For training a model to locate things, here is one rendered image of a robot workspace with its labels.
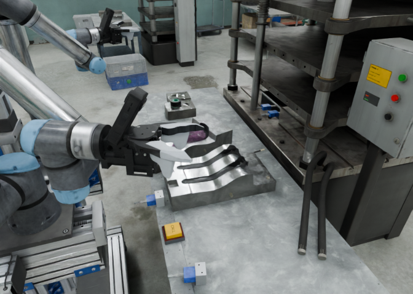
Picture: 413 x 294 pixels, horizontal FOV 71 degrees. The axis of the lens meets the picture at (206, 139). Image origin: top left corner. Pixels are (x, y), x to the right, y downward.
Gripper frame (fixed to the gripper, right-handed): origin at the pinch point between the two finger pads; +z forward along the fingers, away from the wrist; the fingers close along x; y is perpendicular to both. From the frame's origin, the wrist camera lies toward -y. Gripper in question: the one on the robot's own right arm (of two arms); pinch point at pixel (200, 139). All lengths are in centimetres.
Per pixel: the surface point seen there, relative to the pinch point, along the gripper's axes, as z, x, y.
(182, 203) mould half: -15, -53, 55
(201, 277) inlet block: -2, -20, 59
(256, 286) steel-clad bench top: 17, -22, 63
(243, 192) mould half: 11, -65, 54
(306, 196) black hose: 38, -59, 49
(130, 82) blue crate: -170, -392, 84
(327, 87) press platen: 45, -84, 8
